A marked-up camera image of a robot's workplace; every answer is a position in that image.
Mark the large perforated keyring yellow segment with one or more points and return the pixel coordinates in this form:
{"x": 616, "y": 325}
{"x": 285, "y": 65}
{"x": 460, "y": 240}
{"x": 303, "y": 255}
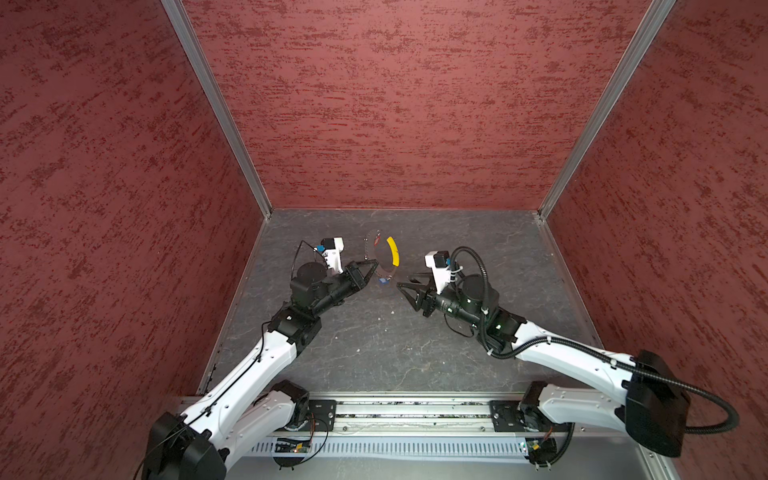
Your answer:
{"x": 381, "y": 246}

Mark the circuit board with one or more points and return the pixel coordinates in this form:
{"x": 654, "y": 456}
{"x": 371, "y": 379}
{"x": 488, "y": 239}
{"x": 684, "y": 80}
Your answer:
{"x": 292, "y": 446}
{"x": 541, "y": 452}

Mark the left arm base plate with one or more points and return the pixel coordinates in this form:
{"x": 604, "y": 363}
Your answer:
{"x": 318, "y": 414}

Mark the aluminium corner post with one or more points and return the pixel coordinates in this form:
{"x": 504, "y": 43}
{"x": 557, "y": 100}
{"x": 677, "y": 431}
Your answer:
{"x": 194, "y": 52}
{"x": 647, "y": 30}

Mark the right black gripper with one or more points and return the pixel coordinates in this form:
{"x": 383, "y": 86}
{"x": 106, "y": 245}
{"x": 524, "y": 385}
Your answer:
{"x": 427, "y": 303}

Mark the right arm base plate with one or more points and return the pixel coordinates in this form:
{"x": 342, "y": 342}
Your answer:
{"x": 506, "y": 416}

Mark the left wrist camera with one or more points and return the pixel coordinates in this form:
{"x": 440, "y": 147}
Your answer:
{"x": 330, "y": 249}

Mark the aluminium mounting rail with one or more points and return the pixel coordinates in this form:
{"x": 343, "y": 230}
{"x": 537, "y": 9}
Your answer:
{"x": 414, "y": 414}

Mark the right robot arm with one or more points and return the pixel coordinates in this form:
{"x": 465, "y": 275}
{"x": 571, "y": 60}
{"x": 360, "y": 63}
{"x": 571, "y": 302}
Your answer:
{"x": 638, "y": 395}

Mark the left circuit board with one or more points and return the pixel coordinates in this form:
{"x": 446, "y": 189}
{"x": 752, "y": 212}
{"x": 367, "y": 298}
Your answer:
{"x": 292, "y": 446}

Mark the right aluminium corner post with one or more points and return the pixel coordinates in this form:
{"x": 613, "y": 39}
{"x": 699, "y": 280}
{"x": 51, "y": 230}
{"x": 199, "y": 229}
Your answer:
{"x": 647, "y": 30}

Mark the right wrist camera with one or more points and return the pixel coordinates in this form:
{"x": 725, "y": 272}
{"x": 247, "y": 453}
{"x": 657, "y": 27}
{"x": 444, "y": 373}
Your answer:
{"x": 440, "y": 265}

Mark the right circuit board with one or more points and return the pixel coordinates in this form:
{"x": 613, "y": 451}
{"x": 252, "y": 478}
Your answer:
{"x": 541, "y": 452}

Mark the left aluminium corner post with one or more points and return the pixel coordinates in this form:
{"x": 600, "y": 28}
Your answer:
{"x": 194, "y": 52}

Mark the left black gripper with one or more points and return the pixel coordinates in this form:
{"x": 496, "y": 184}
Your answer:
{"x": 355, "y": 276}

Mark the white slotted cable duct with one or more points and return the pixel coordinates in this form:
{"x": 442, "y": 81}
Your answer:
{"x": 483, "y": 449}

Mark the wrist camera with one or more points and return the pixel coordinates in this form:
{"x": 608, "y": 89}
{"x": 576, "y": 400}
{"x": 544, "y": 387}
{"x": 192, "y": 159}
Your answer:
{"x": 330, "y": 249}
{"x": 440, "y": 265}

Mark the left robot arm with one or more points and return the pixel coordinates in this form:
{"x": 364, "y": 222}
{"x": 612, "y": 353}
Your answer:
{"x": 209, "y": 437}

